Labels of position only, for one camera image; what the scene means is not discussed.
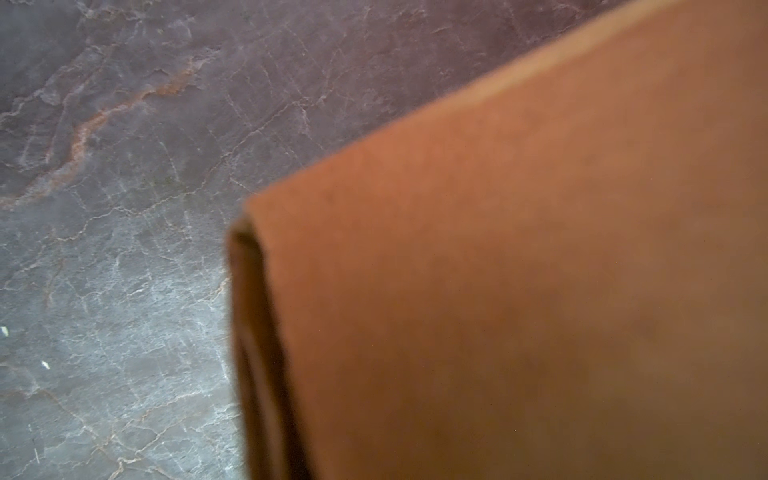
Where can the brown cardboard box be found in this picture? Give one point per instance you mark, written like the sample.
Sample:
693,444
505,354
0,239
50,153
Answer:
558,272

